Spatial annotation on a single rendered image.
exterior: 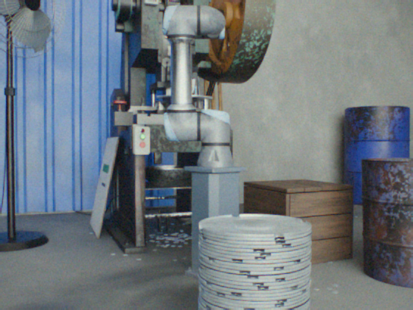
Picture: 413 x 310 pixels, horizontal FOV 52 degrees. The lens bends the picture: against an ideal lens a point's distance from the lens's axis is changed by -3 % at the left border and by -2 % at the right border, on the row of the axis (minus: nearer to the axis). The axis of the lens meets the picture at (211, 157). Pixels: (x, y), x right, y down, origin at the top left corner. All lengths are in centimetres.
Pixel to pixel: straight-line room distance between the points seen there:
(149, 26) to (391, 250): 163
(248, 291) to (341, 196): 114
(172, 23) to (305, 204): 96
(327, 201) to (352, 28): 303
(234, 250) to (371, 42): 412
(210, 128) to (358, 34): 333
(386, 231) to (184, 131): 88
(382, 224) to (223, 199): 63
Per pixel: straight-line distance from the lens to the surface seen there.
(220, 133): 171
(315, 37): 450
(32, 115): 354
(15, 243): 243
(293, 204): 192
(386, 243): 180
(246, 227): 108
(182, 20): 172
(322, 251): 205
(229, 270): 103
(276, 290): 104
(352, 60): 473
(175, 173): 236
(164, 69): 245
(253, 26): 238
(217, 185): 167
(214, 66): 277
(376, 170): 179
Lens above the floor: 54
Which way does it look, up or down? 2 degrees down
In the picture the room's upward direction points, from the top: straight up
